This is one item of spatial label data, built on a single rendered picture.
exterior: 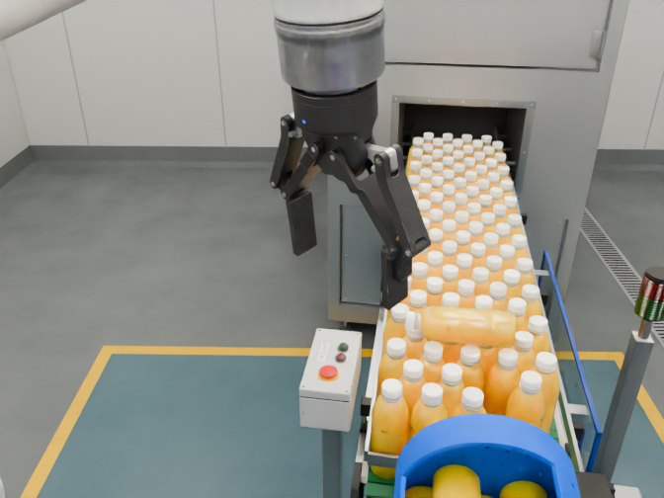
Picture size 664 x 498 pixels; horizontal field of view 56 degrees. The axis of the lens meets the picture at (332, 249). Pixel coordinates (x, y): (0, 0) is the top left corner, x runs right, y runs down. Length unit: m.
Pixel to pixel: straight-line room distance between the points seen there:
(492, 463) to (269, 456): 1.63
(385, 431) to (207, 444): 1.53
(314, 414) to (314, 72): 0.87
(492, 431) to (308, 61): 0.65
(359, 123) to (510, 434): 0.59
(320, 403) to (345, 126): 0.79
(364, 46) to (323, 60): 0.03
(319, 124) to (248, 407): 2.35
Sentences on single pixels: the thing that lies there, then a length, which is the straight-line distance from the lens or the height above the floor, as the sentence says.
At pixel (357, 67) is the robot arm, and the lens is 0.51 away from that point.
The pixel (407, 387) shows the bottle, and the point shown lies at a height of 1.08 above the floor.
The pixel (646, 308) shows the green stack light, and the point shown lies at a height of 1.19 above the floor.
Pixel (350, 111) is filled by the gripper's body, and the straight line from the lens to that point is 0.53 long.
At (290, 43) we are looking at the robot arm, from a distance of 0.51.
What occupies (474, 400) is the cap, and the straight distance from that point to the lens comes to 1.20.
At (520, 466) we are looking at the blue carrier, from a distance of 1.08.
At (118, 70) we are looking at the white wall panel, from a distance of 5.36.
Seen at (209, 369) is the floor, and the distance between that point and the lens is 3.04.
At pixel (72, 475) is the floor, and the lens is 2.72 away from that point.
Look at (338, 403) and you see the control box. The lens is 1.23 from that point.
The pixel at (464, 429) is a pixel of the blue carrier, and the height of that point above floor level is 1.23.
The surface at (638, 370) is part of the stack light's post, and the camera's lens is 1.54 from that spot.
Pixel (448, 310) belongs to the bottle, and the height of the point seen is 1.19.
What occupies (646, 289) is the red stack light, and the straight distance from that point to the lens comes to 1.42.
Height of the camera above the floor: 1.91
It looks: 29 degrees down
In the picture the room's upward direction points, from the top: straight up
